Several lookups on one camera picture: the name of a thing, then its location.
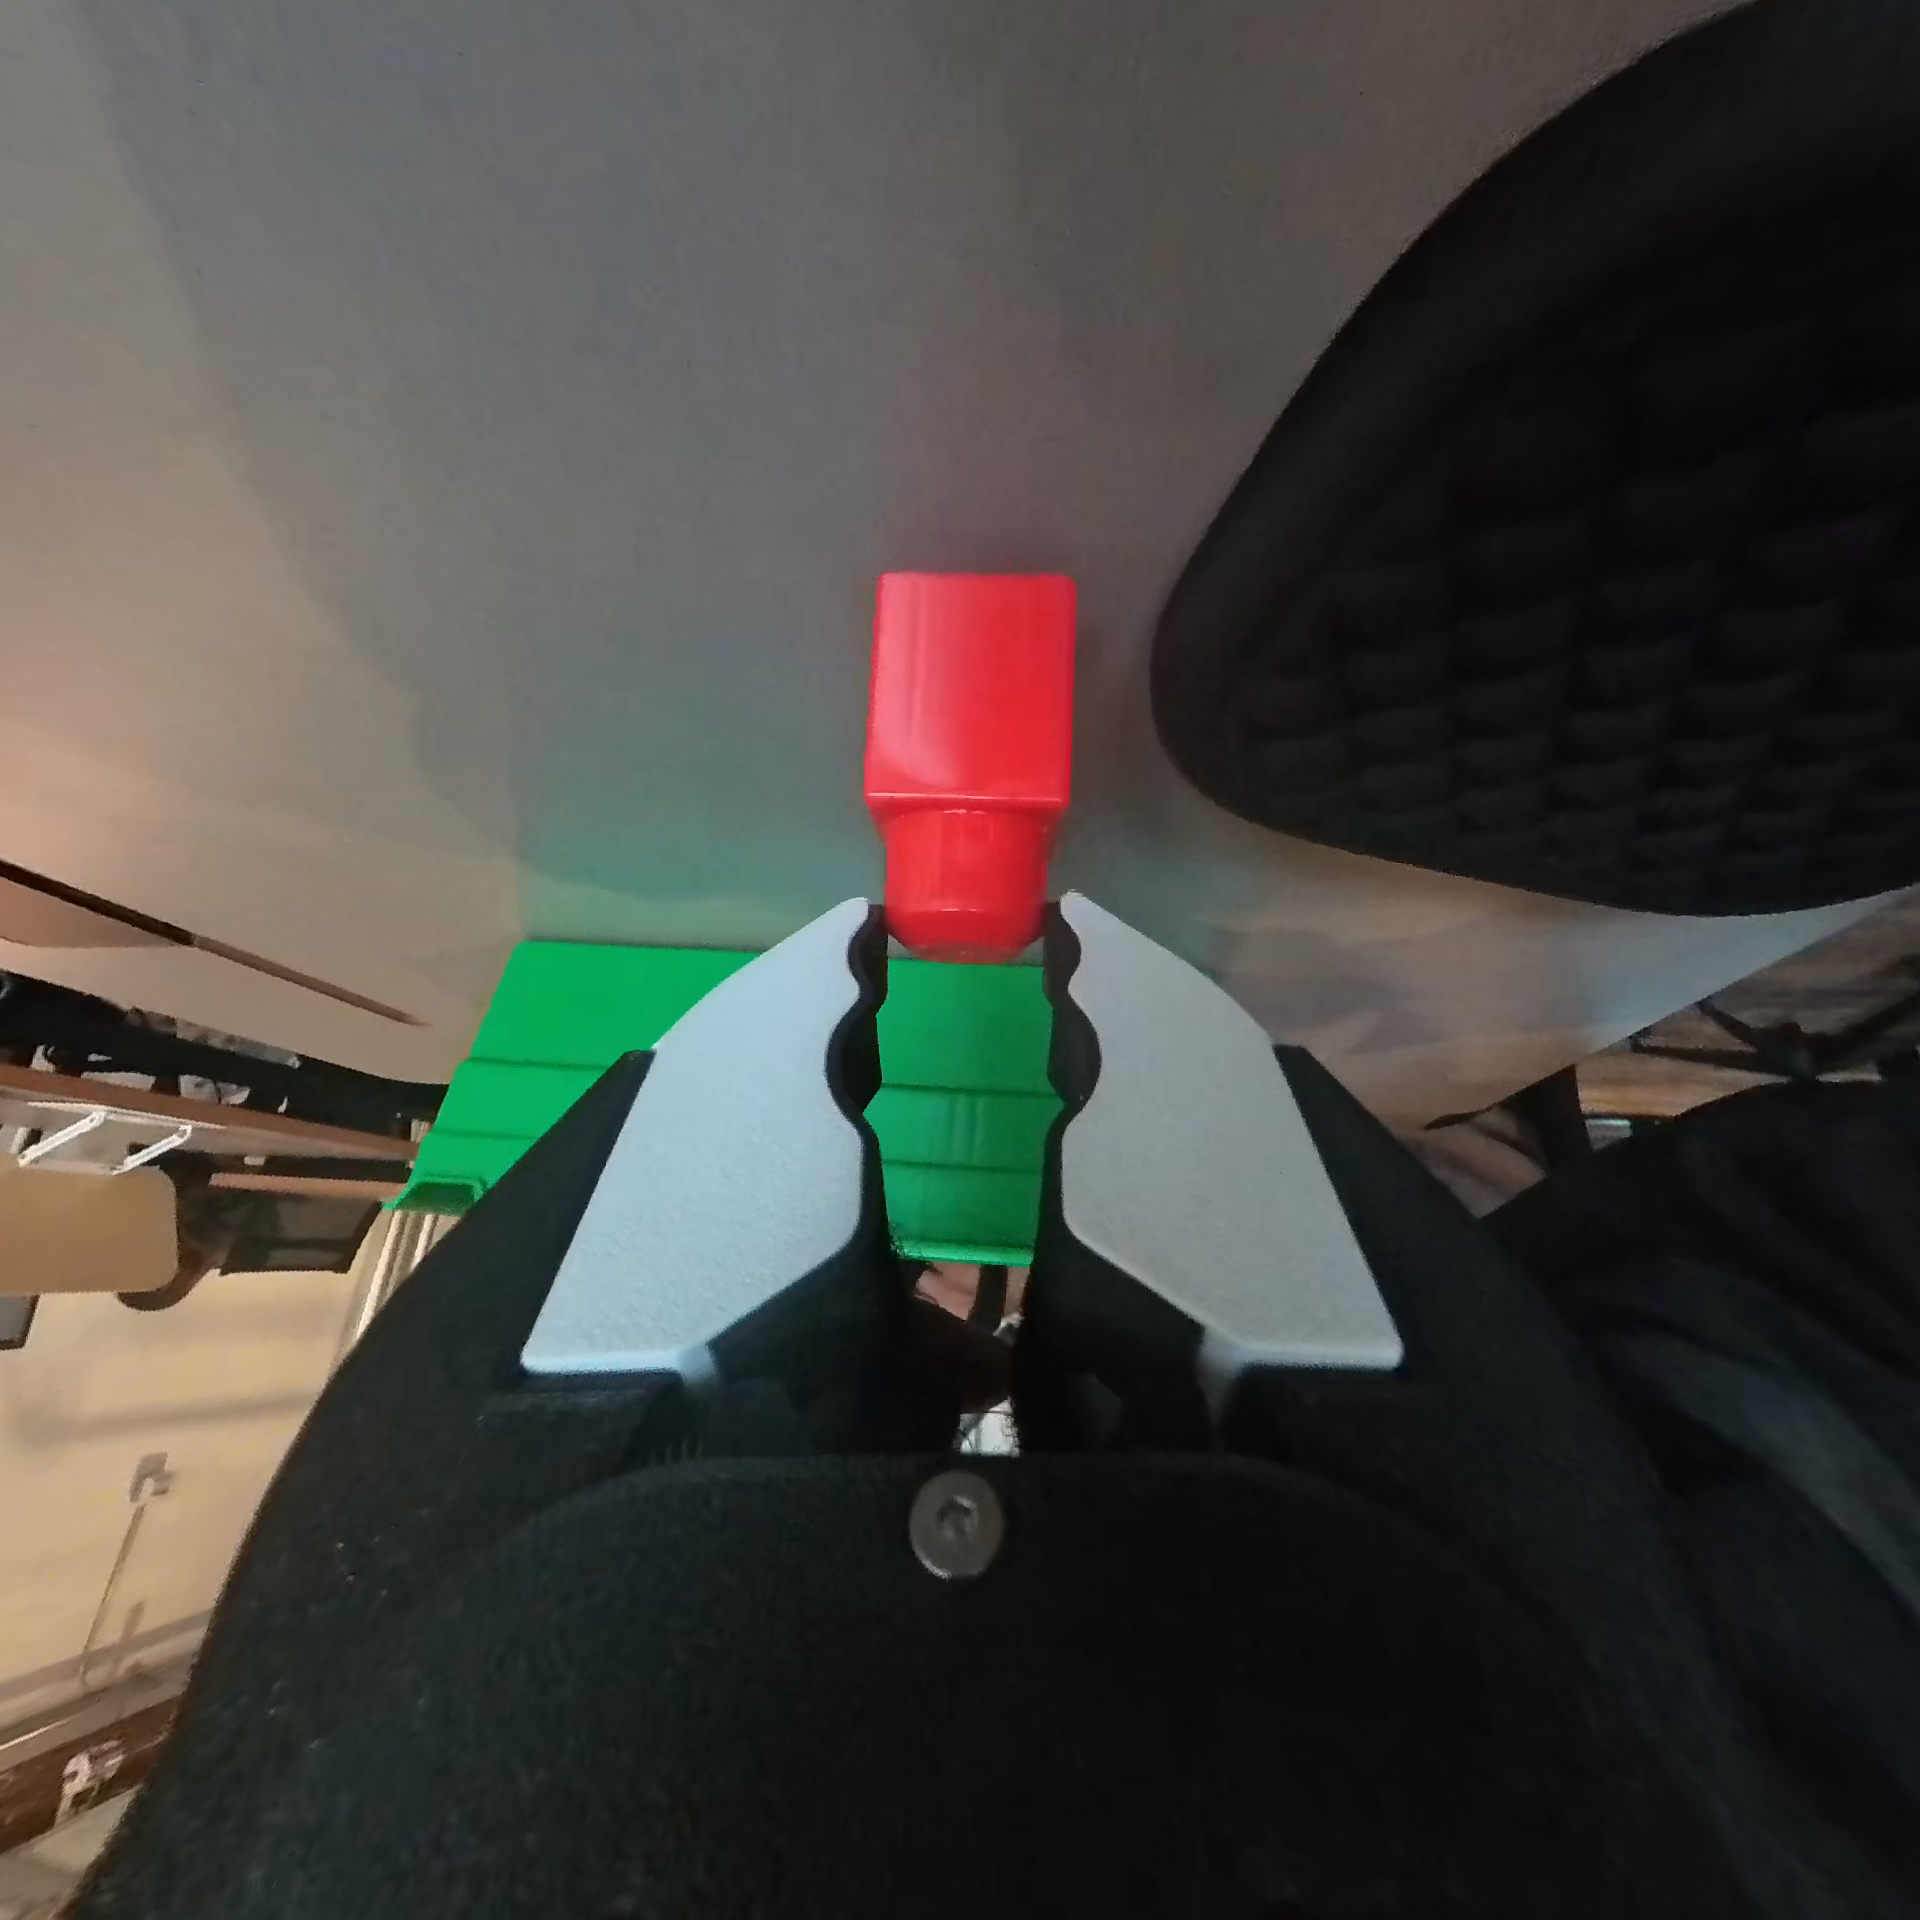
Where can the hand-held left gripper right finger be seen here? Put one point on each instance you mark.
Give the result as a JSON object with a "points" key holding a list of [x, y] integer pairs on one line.
{"points": [[1214, 1186]]}

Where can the black wrist rest pad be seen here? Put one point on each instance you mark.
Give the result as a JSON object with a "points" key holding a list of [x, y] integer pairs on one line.
{"points": [[1576, 524]]}

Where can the red single-stud mega block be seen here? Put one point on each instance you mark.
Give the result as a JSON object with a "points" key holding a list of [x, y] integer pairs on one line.
{"points": [[975, 707]]}

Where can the large green plastic bin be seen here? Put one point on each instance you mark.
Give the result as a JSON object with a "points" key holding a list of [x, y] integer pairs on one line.
{"points": [[570, 1078]]}

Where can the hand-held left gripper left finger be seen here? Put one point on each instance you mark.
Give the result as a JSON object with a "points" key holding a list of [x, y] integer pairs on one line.
{"points": [[705, 1186]]}

